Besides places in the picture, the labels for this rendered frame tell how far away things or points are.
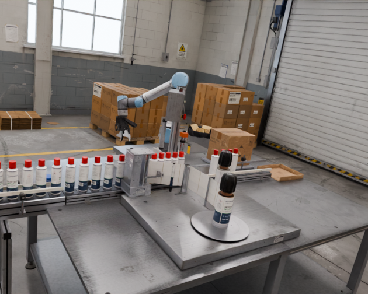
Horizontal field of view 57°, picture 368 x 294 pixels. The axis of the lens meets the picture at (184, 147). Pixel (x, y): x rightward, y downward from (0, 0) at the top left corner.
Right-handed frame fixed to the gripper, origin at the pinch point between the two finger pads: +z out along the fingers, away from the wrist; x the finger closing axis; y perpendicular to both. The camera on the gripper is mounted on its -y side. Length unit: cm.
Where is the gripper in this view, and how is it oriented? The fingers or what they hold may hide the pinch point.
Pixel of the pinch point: (125, 141)
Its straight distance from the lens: 269.6
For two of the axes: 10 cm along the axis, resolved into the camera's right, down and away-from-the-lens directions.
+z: 0.2, 10.0, 0.5
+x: 5.7, 0.3, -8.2
